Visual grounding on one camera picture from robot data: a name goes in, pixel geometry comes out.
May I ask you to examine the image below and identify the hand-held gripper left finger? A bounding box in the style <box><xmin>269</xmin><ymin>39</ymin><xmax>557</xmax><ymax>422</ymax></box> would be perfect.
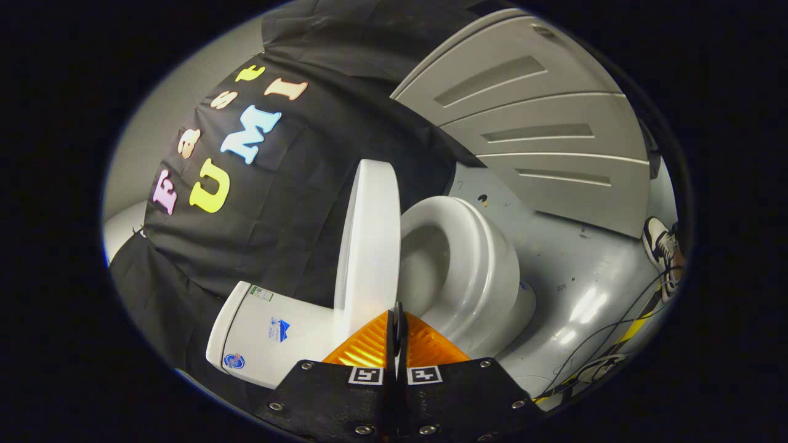
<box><xmin>254</xmin><ymin>301</ymin><xmax>401</xmax><ymax>443</ymax></box>

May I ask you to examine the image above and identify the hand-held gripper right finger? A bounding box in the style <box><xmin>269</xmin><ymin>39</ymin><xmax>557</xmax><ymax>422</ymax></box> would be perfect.
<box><xmin>398</xmin><ymin>301</ymin><xmax>544</xmax><ymax>443</ymax></box>

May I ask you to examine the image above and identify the white toilet lid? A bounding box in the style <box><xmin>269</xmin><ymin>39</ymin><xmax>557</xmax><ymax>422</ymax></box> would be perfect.
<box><xmin>333</xmin><ymin>159</ymin><xmax>402</xmax><ymax>364</ymax></box>

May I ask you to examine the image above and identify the white ceramic toilet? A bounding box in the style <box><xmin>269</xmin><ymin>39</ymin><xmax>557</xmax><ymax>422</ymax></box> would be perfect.
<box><xmin>206</xmin><ymin>195</ymin><xmax>537</xmax><ymax>390</ymax></box>

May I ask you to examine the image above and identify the black backdrop cloth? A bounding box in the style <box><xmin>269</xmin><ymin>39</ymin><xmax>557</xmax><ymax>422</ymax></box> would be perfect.
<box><xmin>108</xmin><ymin>0</ymin><xmax>512</xmax><ymax>407</ymax></box>

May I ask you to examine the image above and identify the person's white black sneaker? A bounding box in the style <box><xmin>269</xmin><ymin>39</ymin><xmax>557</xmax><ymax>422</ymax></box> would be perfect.
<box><xmin>641</xmin><ymin>216</ymin><xmax>681</xmax><ymax>302</ymax></box>

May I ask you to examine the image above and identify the thin black cable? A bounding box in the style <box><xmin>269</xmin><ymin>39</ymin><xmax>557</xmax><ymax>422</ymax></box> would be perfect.
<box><xmin>534</xmin><ymin>265</ymin><xmax>678</xmax><ymax>401</ymax></box>

